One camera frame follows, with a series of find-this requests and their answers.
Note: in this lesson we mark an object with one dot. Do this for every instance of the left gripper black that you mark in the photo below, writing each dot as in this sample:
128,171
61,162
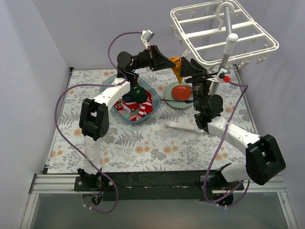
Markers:
152,57

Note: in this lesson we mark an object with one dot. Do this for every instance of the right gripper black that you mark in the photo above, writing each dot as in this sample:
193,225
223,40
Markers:
198,79

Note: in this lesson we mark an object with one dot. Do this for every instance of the yellow sock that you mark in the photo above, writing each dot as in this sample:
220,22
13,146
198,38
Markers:
177,68

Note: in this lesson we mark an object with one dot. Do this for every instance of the dark green sock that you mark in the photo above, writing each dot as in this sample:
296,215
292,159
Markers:
138,94

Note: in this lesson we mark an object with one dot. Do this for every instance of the dark navy blue sock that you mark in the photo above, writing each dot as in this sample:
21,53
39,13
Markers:
128,98

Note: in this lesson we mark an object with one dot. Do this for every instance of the pink sock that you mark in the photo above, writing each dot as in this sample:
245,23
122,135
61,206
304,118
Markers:
128,110

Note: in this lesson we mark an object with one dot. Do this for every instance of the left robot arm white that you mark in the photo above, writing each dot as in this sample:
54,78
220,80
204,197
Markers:
94,119

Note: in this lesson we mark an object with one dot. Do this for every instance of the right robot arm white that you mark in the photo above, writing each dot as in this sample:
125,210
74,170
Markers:
263,158

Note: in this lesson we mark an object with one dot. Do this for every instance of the white clip hanger rack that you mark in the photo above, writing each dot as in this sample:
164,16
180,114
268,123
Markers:
221,30

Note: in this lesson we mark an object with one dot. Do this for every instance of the orange saucer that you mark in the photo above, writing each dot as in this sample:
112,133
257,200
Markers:
181,92

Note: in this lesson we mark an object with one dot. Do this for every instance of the purple fork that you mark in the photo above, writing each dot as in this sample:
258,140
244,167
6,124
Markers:
186,101

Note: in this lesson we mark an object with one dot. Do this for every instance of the teal plastic basin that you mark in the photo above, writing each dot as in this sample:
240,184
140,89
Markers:
156,102

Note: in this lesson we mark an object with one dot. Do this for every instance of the metal drying stand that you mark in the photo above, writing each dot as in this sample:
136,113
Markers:
213,103

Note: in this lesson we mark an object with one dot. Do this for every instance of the floral tablecloth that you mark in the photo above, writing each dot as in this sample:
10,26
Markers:
147,146

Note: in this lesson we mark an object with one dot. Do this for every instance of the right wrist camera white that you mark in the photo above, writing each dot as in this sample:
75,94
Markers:
222,76

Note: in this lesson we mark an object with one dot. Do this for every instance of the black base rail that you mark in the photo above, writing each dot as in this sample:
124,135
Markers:
152,185

